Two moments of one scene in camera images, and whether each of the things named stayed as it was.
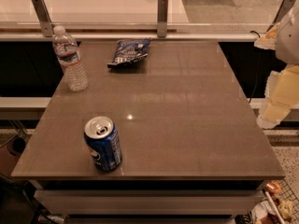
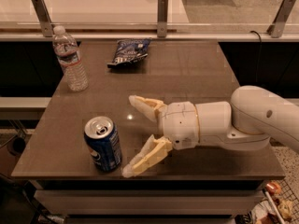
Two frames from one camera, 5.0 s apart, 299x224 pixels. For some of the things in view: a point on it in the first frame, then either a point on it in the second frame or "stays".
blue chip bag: x=129 y=50 stays
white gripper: x=288 y=44 -> x=179 y=125
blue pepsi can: x=103 y=143 stays
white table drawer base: x=152 y=205 stays
